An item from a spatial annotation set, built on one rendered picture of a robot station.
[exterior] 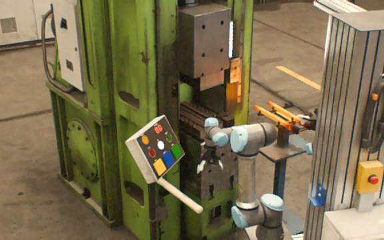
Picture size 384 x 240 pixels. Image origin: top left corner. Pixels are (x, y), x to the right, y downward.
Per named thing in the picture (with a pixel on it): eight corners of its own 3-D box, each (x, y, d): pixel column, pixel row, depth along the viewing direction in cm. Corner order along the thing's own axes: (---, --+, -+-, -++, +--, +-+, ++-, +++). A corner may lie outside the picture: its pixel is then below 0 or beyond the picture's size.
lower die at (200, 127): (222, 131, 357) (222, 119, 353) (199, 139, 346) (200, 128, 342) (185, 110, 387) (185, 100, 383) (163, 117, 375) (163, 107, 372)
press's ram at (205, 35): (239, 65, 345) (241, 5, 327) (194, 79, 323) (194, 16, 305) (199, 49, 374) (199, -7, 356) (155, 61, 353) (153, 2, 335)
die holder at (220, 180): (241, 181, 381) (243, 127, 361) (201, 200, 360) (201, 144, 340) (193, 151, 420) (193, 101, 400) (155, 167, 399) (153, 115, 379)
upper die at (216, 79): (223, 83, 341) (223, 70, 337) (200, 91, 330) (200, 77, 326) (185, 65, 371) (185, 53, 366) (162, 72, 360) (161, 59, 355)
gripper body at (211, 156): (207, 167, 296) (207, 149, 291) (203, 159, 304) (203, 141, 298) (219, 165, 298) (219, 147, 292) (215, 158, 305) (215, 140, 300)
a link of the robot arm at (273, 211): (287, 223, 265) (289, 202, 259) (263, 229, 261) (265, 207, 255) (275, 210, 275) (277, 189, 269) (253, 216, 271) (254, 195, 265)
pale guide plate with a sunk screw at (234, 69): (239, 80, 368) (240, 58, 360) (230, 83, 363) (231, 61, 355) (237, 79, 370) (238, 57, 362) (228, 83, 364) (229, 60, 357)
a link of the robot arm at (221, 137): (235, 132, 279) (227, 124, 288) (215, 136, 276) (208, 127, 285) (234, 145, 283) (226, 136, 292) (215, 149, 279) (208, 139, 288)
